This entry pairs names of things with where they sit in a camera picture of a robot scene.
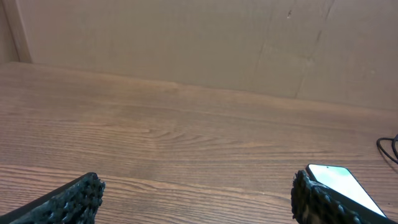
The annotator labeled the blue screen smartphone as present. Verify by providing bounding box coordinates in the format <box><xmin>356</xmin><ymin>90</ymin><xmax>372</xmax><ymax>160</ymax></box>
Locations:
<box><xmin>305</xmin><ymin>164</ymin><xmax>396</xmax><ymax>223</ymax></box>

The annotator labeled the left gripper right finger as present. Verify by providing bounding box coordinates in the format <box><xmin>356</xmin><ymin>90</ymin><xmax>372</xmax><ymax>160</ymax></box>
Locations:
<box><xmin>290</xmin><ymin>169</ymin><xmax>371</xmax><ymax>224</ymax></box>

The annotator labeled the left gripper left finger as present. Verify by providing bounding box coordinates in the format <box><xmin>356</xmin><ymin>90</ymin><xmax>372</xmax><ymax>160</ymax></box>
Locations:
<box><xmin>1</xmin><ymin>172</ymin><xmax>106</xmax><ymax>224</ymax></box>

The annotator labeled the cardboard wall panel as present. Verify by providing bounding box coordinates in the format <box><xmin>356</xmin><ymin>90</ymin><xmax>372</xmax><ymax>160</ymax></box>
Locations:
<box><xmin>1</xmin><ymin>0</ymin><xmax>397</xmax><ymax>110</ymax></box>

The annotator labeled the black charger cable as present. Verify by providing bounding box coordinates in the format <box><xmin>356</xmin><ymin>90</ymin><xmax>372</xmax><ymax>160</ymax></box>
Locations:
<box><xmin>376</xmin><ymin>133</ymin><xmax>398</xmax><ymax>165</ymax></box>

